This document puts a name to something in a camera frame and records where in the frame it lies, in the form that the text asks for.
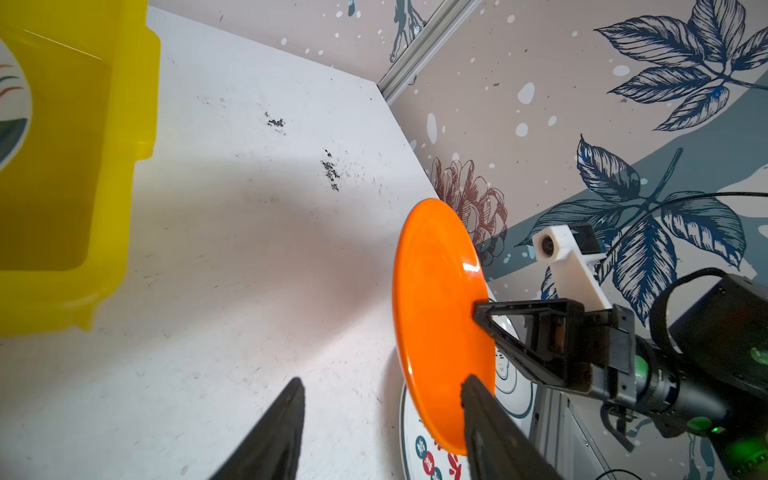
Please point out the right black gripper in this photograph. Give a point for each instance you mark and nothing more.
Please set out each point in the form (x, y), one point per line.
(594, 354)

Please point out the white plate red characters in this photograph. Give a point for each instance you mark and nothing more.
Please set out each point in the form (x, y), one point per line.
(439, 345)

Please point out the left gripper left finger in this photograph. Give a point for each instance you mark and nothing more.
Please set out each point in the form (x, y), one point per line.
(272, 448)

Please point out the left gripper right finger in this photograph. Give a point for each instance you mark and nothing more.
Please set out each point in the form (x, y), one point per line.
(496, 447)

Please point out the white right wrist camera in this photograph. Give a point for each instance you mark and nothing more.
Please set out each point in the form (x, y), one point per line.
(571, 270)

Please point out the orange plastic plate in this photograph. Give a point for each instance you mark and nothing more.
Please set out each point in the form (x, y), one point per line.
(437, 279)

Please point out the yellow plastic bin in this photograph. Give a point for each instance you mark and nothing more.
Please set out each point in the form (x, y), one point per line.
(93, 71)

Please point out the large green rimmed white plate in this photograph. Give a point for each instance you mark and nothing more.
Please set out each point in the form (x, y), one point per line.
(16, 106)

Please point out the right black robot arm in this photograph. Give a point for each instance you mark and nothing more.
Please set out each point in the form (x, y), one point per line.
(704, 374)

